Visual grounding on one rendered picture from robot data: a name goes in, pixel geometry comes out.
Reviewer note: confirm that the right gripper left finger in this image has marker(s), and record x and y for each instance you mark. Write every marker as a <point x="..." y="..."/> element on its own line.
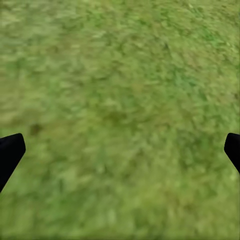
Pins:
<point x="12" y="149"/>

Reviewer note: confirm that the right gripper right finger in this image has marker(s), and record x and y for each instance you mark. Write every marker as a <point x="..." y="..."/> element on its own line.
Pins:
<point x="232" y="149"/>

